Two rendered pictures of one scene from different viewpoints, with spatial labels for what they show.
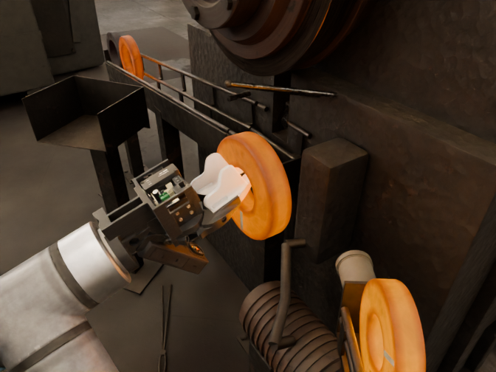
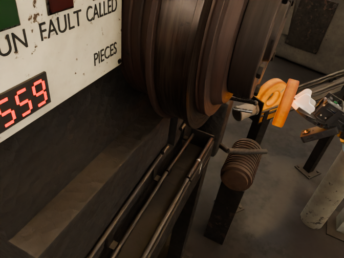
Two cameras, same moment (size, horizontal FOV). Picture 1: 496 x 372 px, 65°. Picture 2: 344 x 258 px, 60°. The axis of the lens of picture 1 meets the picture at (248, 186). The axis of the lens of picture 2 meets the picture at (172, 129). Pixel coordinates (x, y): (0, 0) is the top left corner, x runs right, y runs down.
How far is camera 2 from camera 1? 130 cm
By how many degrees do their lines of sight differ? 91
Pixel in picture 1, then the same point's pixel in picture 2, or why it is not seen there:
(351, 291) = (261, 104)
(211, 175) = (305, 103)
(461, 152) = not seen: hidden behind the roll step
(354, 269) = (248, 107)
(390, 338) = (283, 85)
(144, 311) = not seen: outside the picture
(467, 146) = not seen: hidden behind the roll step
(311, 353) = (253, 145)
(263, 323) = (254, 165)
